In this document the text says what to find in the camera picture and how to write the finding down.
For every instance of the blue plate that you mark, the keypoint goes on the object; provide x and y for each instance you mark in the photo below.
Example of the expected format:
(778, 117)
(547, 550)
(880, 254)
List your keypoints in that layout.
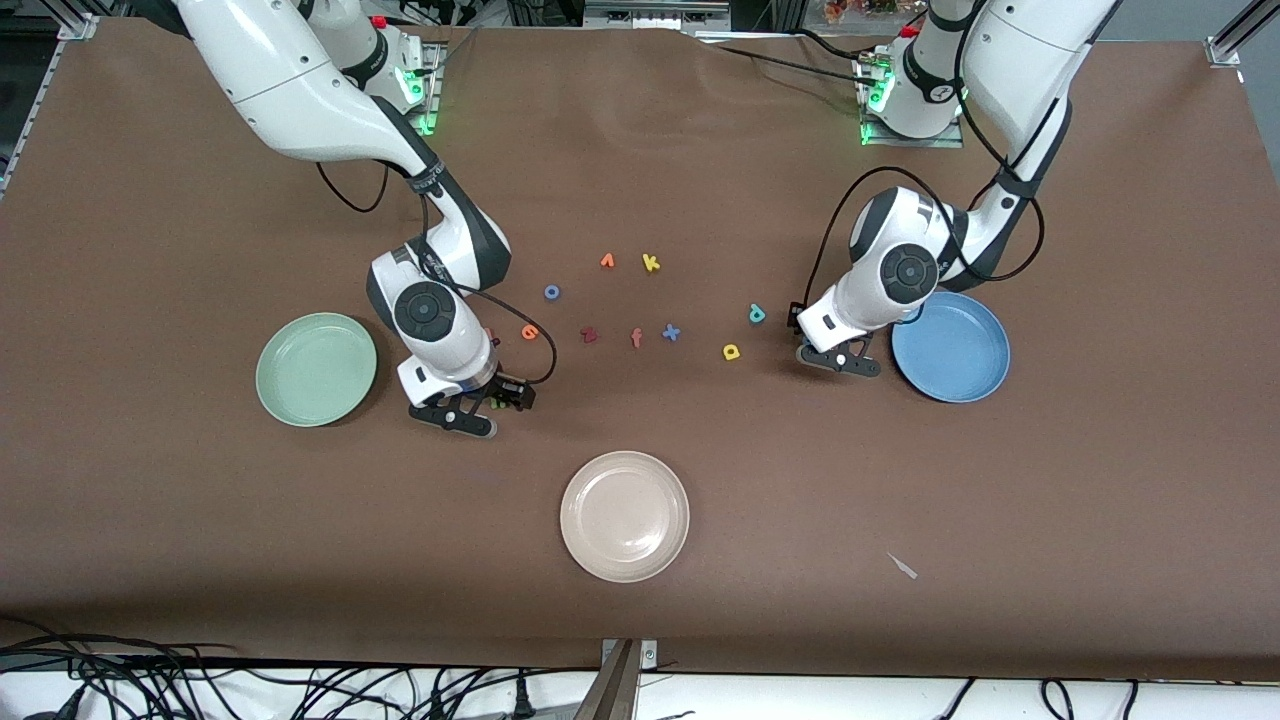
(955, 350)

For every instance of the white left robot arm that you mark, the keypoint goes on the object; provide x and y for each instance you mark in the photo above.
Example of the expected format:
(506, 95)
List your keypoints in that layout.
(1030, 60)

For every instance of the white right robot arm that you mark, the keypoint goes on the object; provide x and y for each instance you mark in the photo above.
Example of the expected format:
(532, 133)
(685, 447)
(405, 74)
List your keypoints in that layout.
(300, 90)

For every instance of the brown table cover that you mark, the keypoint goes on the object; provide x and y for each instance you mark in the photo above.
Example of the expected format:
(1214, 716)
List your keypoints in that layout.
(800, 480)

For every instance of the green plate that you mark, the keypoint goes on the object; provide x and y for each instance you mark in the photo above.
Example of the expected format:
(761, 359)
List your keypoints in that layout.
(316, 370)

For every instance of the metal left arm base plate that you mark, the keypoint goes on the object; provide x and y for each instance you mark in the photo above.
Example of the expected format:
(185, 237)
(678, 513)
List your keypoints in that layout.
(915, 143)

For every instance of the black power plug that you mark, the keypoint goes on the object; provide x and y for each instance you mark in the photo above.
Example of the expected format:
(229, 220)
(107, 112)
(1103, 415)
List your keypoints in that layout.
(521, 697)

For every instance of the white paper scrap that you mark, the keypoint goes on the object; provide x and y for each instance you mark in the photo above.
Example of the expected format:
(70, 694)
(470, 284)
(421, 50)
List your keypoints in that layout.
(904, 567)

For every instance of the beige plate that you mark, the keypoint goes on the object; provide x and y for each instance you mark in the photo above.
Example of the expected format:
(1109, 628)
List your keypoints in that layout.
(625, 516)

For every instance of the aluminium post with bracket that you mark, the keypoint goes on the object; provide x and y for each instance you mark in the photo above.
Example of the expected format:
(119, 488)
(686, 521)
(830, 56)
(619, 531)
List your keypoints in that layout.
(612, 690)

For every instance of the grey metal equipment box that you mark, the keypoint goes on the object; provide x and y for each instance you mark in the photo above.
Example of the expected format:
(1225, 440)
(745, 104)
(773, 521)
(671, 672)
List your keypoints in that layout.
(650, 15)

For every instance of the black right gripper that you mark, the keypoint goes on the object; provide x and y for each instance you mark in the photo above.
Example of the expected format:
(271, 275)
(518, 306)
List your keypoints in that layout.
(507, 391)

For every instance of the teal foam letter d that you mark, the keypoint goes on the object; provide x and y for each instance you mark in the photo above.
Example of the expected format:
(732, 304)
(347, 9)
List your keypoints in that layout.
(751, 307)

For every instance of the aluminium frame profile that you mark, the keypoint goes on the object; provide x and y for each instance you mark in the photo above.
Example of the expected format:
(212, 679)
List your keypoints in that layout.
(1228, 47)
(78, 25)

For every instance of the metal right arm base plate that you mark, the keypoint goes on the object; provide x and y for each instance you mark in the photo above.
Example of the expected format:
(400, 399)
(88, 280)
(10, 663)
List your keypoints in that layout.
(434, 100)

